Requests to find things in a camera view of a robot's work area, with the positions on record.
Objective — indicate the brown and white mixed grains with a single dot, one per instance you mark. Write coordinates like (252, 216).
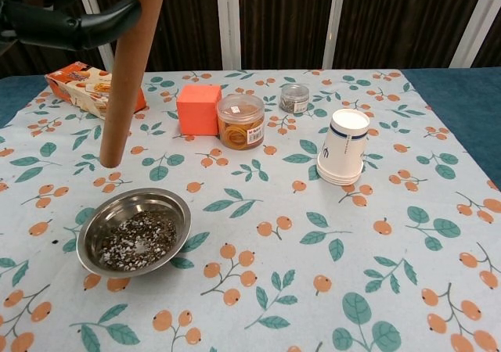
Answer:
(137, 242)

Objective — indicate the metal bowl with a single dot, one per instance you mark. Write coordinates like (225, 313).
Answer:
(98, 227)

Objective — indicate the orange biscuit box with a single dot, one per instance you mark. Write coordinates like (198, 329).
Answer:
(78, 88)

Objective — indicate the wooden rolling pin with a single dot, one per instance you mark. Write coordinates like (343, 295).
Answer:
(125, 86)

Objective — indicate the orange cube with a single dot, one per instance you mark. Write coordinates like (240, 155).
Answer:
(195, 111)

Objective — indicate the white paper cup stack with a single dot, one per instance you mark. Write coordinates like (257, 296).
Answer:
(344, 148)

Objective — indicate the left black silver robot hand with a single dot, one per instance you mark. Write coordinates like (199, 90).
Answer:
(58, 27)

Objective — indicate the white partition post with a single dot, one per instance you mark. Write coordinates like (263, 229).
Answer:
(475, 19)
(99, 54)
(230, 23)
(332, 23)

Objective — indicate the clear jar of rubber bands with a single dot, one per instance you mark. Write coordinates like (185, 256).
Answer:
(239, 127)

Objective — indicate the floral tablecloth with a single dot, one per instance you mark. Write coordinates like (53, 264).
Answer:
(274, 230)

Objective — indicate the small clear jar of clips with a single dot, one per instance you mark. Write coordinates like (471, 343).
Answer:
(294, 99)

